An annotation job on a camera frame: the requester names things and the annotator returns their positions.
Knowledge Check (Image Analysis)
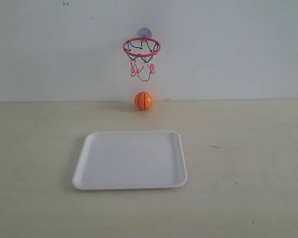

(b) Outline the small orange basketball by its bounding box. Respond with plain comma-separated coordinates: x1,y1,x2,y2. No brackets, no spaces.
134,91,153,111

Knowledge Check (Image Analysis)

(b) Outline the red mini basketball hoop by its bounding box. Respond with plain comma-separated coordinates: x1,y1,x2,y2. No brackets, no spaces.
122,37,161,82

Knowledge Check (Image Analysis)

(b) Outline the white plastic tray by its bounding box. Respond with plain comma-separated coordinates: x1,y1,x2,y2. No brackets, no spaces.
72,131,188,190

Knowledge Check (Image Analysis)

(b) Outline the clear suction cup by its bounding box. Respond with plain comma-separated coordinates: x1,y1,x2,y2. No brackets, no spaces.
138,28,152,38

